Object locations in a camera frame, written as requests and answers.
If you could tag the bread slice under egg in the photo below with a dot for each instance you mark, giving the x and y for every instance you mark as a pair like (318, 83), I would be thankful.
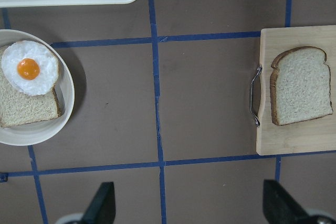
(18, 108)

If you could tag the white round plate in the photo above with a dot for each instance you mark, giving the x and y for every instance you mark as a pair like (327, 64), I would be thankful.
(37, 132)

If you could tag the bamboo cutting board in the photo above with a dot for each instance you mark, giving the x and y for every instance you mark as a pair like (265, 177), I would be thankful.
(309, 136)

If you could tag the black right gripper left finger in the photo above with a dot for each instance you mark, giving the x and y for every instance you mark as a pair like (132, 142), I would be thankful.
(102, 208)

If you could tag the fried egg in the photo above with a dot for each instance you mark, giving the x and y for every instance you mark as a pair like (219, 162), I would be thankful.
(30, 67)

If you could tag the bread slice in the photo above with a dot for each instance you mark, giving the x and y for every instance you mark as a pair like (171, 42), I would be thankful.
(300, 88)
(18, 108)

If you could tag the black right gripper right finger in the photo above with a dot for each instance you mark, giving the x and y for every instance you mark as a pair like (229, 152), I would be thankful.
(280, 207)

